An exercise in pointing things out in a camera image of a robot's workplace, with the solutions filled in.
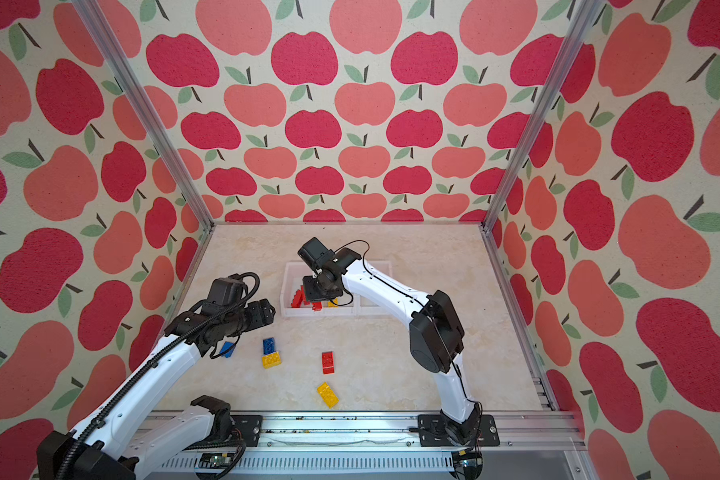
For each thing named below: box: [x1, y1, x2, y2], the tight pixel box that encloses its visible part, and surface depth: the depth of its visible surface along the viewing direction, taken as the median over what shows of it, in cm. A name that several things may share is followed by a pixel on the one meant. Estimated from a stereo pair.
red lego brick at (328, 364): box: [322, 351, 335, 375], surface depth 86 cm
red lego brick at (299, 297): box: [291, 284, 305, 308], surface depth 98 cm
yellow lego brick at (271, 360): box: [262, 352, 282, 369], surface depth 88 cm
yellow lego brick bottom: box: [316, 382, 340, 409], surface depth 82 cm
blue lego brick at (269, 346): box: [262, 337, 276, 355], surface depth 90 cm
